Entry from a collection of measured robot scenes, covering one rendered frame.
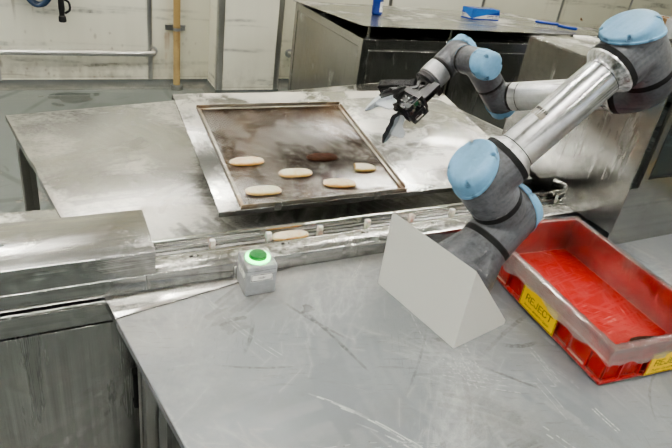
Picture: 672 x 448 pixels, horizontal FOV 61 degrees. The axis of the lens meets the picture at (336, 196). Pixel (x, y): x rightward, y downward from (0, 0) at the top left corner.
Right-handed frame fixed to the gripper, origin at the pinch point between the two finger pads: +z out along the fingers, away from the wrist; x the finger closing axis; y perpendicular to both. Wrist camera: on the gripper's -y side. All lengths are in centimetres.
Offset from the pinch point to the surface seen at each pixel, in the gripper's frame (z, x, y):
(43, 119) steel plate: 69, -13, -92
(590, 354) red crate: 9, 11, 75
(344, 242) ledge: 27.7, 2.5, 19.1
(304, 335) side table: 48, -12, 39
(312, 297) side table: 42, -6, 29
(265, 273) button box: 46, -16, 23
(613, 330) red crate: -2, 26, 72
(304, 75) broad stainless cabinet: -44, 142, -195
